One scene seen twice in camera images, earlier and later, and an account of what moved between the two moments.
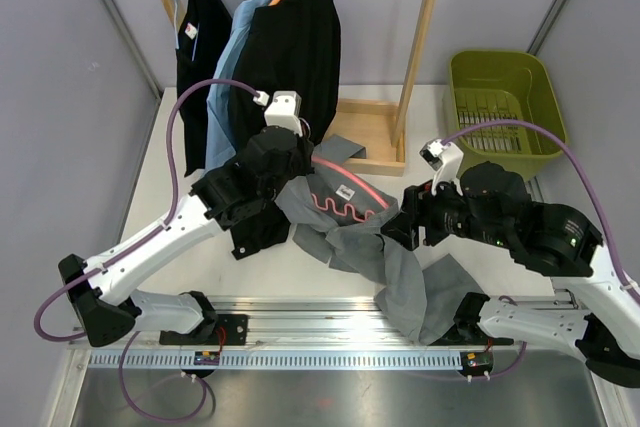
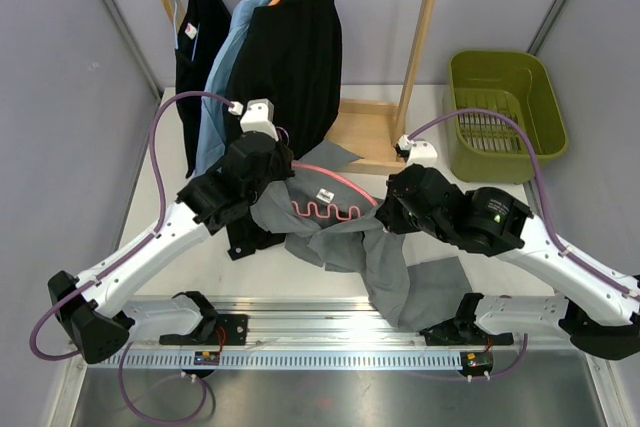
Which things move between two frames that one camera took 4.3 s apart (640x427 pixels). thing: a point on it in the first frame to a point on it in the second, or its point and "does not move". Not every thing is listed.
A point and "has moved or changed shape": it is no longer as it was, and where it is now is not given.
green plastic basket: x=489 y=86 does not move
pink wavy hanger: x=349 y=205 to x=326 y=212
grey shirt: x=338 y=215 has moved or changed shape
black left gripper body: x=300 y=166 to x=251 y=190
